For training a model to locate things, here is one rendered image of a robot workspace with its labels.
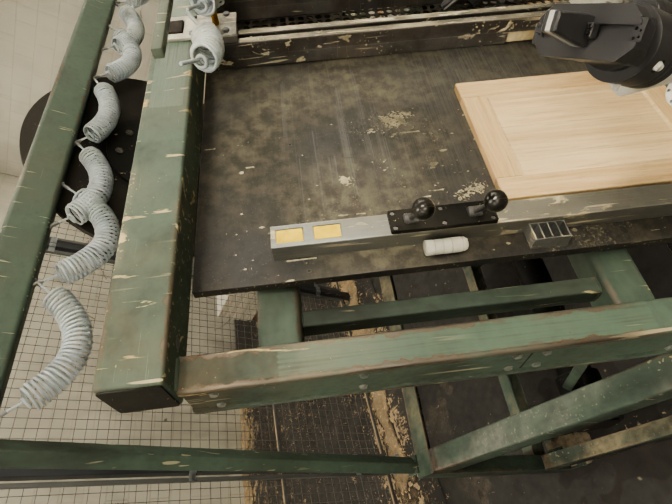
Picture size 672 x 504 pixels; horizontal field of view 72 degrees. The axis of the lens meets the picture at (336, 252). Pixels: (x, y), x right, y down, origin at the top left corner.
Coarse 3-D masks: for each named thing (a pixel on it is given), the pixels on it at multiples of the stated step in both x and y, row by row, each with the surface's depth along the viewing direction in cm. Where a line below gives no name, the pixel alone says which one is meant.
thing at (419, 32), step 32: (576, 0) 123; (608, 0) 122; (224, 32) 111; (256, 32) 118; (288, 32) 119; (320, 32) 117; (352, 32) 117; (384, 32) 118; (416, 32) 119; (448, 32) 120; (480, 32) 121; (224, 64) 120; (256, 64) 121
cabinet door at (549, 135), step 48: (480, 96) 110; (528, 96) 110; (576, 96) 109; (624, 96) 109; (480, 144) 101; (528, 144) 101; (576, 144) 100; (624, 144) 100; (528, 192) 92; (576, 192) 93
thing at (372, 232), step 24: (600, 192) 89; (624, 192) 89; (648, 192) 89; (384, 216) 87; (504, 216) 86; (528, 216) 86; (552, 216) 86; (576, 216) 87; (600, 216) 88; (624, 216) 89; (648, 216) 90; (312, 240) 84; (336, 240) 84; (360, 240) 85; (384, 240) 86; (408, 240) 87
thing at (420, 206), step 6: (420, 198) 74; (426, 198) 74; (414, 204) 74; (420, 204) 73; (426, 204) 73; (432, 204) 74; (414, 210) 74; (420, 210) 73; (426, 210) 73; (432, 210) 74; (408, 216) 84; (414, 216) 81; (420, 216) 74; (426, 216) 74; (408, 222) 85; (414, 222) 85
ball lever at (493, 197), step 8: (488, 192) 75; (496, 192) 74; (504, 192) 75; (488, 200) 75; (496, 200) 74; (504, 200) 74; (472, 208) 85; (480, 208) 82; (488, 208) 75; (496, 208) 74; (504, 208) 75; (472, 216) 85
